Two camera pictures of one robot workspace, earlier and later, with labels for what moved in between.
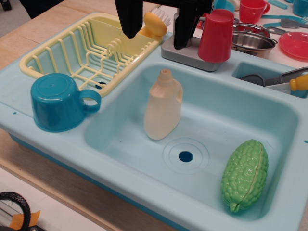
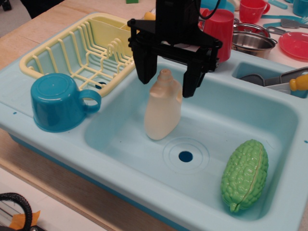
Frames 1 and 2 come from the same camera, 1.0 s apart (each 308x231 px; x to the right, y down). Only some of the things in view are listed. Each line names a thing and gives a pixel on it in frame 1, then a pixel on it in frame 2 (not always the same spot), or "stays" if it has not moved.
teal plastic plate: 224,4 stays
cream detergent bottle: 162,111 stays
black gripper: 186,23 -> 175,33
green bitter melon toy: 244,173 stays
